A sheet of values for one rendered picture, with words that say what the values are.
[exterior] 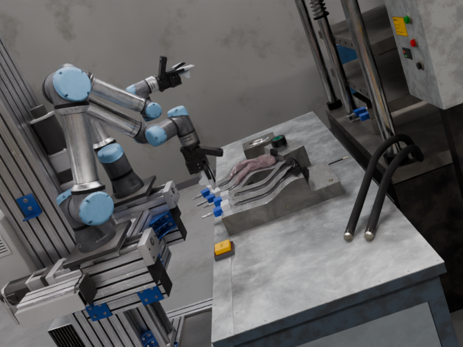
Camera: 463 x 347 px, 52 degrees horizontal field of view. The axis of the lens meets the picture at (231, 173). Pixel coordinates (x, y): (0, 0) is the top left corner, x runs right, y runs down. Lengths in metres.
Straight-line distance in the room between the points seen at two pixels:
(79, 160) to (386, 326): 1.11
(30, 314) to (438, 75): 1.64
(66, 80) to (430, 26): 1.16
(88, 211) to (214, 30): 3.55
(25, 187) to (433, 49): 1.58
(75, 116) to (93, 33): 3.59
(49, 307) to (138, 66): 3.60
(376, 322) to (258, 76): 3.79
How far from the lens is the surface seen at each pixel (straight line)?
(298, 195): 1.94
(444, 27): 1.69
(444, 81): 1.71
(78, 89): 1.66
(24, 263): 2.18
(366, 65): 1.98
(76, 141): 1.67
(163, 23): 5.04
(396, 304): 1.51
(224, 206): 1.99
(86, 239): 1.84
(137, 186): 2.27
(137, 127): 1.91
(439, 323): 1.60
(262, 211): 1.95
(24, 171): 2.03
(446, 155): 2.14
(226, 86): 5.04
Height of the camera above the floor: 1.65
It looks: 18 degrees down
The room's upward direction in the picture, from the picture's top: 23 degrees counter-clockwise
